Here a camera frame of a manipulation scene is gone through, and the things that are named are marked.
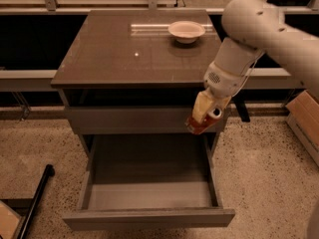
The open grey middle drawer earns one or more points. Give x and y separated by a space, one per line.
149 181

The grey drawer cabinet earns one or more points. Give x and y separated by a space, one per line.
129 59

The cardboard box right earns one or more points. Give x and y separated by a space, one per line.
303 119

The white bowl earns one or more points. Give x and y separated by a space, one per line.
186 32

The black table leg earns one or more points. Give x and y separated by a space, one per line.
241 108

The closed grey top drawer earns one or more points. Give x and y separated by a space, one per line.
122 120

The wooden box bottom left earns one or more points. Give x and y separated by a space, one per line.
10 222

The red coke can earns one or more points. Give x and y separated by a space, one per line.
209 121

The black pole on floor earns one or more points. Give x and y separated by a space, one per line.
48 172

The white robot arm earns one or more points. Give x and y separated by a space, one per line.
254 28

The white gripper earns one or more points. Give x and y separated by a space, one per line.
221 82

